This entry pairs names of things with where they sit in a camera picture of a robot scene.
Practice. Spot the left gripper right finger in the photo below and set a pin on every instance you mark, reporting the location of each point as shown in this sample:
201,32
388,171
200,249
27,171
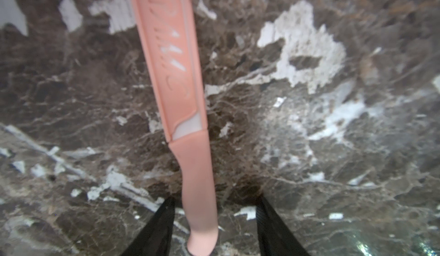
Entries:
275,238

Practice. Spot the pink fruit knife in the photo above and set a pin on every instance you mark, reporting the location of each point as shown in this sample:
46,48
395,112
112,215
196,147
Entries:
169,40

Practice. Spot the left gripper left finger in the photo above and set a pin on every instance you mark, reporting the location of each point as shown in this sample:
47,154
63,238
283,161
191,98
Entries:
155,238

